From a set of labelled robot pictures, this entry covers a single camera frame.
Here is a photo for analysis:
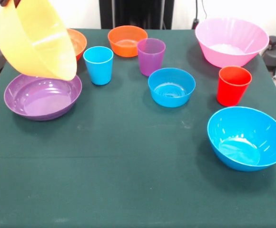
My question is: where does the small blue bowl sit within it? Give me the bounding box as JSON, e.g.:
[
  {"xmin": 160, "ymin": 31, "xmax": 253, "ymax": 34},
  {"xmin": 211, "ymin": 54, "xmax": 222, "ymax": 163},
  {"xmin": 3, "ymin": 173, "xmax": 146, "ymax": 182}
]
[{"xmin": 148, "ymin": 67, "xmax": 197, "ymax": 108}]

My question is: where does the small red-orange bowl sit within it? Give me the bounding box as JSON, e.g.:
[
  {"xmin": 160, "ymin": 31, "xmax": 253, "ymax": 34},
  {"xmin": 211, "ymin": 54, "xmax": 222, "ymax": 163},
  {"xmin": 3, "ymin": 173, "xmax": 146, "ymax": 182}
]
[{"xmin": 107, "ymin": 25, "xmax": 148, "ymax": 58}]

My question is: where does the black plug with cable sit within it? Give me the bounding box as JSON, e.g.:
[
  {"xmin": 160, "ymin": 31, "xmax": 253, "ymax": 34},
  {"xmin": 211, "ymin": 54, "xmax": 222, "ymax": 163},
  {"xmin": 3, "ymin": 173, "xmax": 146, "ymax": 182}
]
[{"xmin": 191, "ymin": 0, "xmax": 207, "ymax": 29}]

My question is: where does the wide purple bowl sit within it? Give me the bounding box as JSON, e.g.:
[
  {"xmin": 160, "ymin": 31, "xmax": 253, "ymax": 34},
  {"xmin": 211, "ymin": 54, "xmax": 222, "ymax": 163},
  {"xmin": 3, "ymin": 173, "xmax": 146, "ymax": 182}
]
[{"xmin": 3, "ymin": 73, "xmax": 83, "ymax": 122}]

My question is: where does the wide red-orange bowl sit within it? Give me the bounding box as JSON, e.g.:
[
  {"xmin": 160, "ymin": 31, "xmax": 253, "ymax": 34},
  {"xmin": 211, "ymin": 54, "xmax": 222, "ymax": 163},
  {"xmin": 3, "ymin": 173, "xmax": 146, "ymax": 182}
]
[{"xmin": 66, "ymin": 28, "xmax": 88, "ymax": 62}]

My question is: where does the red cup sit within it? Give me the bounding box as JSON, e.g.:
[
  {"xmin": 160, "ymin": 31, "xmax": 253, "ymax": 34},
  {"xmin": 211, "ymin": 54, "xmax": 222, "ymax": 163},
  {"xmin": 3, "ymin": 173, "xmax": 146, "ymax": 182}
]
[{"xmin": 217, "ymin": 66, "xmax": 253, "ymax": 107}]

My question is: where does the blue cup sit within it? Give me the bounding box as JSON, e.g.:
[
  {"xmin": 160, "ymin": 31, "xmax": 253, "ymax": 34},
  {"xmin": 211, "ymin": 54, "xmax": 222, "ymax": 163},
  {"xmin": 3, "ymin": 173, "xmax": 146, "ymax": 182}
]
[{"xmin": 83, "ymin": 46, "xmax": 114, "ymax": 86}]

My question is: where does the large blue bowl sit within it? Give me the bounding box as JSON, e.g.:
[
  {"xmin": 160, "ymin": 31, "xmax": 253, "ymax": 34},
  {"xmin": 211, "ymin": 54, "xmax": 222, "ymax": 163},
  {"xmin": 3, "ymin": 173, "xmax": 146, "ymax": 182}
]
[{"xmin": 207, "ymin": 106, "xmax": 276, "ymax": 172}]

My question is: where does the large orange bowl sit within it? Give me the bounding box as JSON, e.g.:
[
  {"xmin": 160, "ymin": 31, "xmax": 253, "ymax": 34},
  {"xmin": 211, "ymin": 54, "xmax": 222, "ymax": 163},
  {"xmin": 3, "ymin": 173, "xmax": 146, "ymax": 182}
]
[{"xmin": 0, "ymin": 0, "xmax": 78, "ymax": 81}]

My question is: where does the large pink bowl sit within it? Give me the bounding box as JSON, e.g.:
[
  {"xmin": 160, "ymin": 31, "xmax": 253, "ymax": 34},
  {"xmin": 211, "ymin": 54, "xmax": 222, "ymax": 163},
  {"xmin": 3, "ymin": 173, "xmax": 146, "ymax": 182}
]
[{"xmin": 195, "ymin": 17, "xmax": 270, "ymax": 68}]

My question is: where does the purple cup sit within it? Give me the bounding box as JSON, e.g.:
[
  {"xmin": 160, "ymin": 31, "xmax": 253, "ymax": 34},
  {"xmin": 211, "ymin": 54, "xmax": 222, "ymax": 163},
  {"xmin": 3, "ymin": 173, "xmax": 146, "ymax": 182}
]
[{"xmin": 137, "ymin": 38, "xmax": 166, "ymax": 77}]

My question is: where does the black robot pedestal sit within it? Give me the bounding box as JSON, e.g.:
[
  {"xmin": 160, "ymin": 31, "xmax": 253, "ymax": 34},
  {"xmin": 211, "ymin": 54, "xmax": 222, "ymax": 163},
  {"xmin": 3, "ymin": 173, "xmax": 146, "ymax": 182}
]
[{"xmin": 99, "ymin": 0, "xmax": 175, "ymax": 30}]

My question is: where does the dark green table cloth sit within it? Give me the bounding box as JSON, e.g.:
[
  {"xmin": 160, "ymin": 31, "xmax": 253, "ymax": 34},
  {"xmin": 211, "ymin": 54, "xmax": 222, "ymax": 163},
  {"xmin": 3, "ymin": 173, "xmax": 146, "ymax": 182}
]
[{"xmin": 0, "ymin": 28, "xmax": 276, "ymax": 228}]

